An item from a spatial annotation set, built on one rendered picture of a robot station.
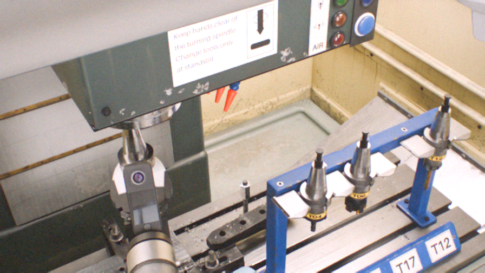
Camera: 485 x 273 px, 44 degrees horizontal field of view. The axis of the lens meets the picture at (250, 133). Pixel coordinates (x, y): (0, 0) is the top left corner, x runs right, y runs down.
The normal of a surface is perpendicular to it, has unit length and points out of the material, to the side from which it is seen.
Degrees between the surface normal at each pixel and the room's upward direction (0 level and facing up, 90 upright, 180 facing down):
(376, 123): 24
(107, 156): 90
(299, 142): 0
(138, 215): 60
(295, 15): 90
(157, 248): 18
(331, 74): 90
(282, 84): 90
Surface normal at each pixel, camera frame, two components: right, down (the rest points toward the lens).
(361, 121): -0.36, -0.58
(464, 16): -0.85, 0.33
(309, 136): -0.01, -0.78
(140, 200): 0.16, 0.13
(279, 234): 0.52, 0.53
